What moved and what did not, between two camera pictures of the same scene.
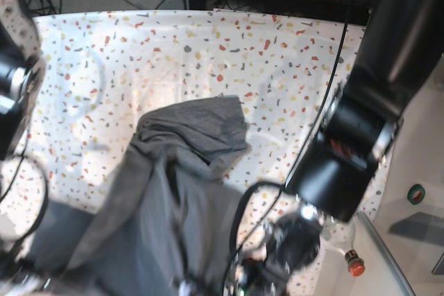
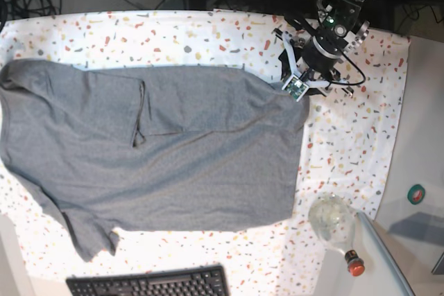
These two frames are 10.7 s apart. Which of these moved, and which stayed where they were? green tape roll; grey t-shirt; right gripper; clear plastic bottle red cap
Moved: grey t-shirt; right gripper
Stayed: green tape roll; clear plastic bottle red cap
